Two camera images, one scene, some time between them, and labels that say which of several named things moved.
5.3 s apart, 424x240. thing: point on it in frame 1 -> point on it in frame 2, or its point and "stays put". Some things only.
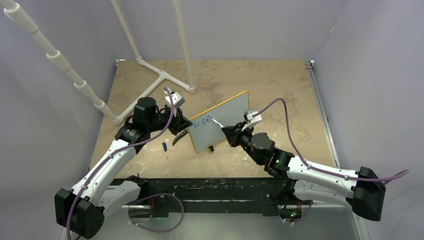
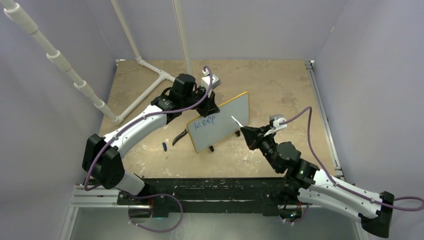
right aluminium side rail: (311, 67) stays put
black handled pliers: (180, 136) stays put
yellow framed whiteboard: (205, 133) stays put
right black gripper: (234, 133) -> (251, 134)
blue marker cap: (164, 145) stays put
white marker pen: (221, 125) -> (239, 124)
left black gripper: (179, 123) -> (210, 107)
